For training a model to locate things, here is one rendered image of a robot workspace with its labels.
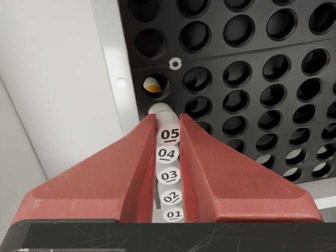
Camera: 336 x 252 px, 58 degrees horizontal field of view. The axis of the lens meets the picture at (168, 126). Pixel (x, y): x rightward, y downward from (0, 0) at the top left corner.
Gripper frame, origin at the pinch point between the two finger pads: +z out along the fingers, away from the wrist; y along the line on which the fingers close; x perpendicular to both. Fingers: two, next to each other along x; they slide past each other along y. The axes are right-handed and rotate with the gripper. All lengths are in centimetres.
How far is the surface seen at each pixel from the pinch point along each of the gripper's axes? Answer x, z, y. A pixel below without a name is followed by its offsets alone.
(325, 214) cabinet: 29.2, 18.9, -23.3
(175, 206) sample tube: 5.2, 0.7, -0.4
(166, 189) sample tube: 3.8, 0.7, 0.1
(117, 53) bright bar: -0.9, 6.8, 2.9
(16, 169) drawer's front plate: 5.4, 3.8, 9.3
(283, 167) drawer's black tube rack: 4.3, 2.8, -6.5
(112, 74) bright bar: 0.4, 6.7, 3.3
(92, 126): 4.8, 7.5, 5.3
